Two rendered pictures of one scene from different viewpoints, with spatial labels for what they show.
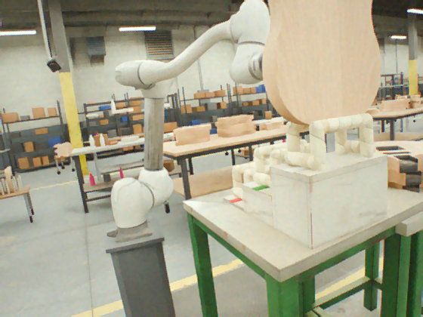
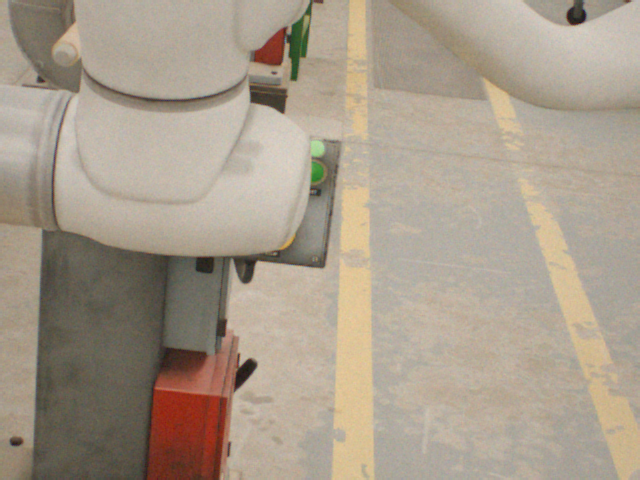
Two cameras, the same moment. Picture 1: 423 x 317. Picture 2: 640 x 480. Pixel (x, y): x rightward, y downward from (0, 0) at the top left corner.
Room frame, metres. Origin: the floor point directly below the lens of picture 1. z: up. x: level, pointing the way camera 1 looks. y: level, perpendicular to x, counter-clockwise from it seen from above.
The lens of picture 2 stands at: (1.39, -0.88, 1.67)
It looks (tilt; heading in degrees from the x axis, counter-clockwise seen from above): 22 degrees down; 113
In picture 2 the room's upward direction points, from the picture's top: 7 degrees clockwise
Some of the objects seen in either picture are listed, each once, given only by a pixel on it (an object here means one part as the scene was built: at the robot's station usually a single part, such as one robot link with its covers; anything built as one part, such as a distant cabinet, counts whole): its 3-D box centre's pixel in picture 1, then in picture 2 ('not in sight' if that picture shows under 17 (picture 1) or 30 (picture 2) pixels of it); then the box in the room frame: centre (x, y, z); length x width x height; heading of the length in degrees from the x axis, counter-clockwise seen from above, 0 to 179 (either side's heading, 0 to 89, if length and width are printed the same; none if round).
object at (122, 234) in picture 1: (128, 227); not in sight; (1.30, 0.44, 0.73); 0.22 x 0.18 x 0.06; 106
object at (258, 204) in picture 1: (292, 193); not in sight; (0.81, -0.25, 0.98); 0.27 x 0.16 x 0.09; 113
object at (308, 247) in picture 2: not in sight; (263, 189); (0.58, 0.81, 0.99); 0.24 x 0.21 x 0.26; 114
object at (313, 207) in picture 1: (330, 192); not in sight; (0.67, -0.30, 1.02); 0.27 x 0.15 x 0.17; 113
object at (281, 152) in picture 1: (299, 150); not in sight; (0.77, -0.26, 1.12); 0.20 x 0.03 x 0.03; 112
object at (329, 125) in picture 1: (342, 123); not in sight; (0.63, -0.32, 1.20); 0.20 x 0.03 x 0.03; 112
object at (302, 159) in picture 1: (301, 159); not in sight; (0.63, -0.22, 1.12); 0.11 x 0.03 x 0.03; 23
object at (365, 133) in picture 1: (366, 138); not in sight; (0.66, -0.40, 1.15); 0.03 x 0.03 x 0.09
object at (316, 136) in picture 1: (317, 149); not in sight; (0.59, -0.24, 1.15); 0.03 x 0.03 x 0.09
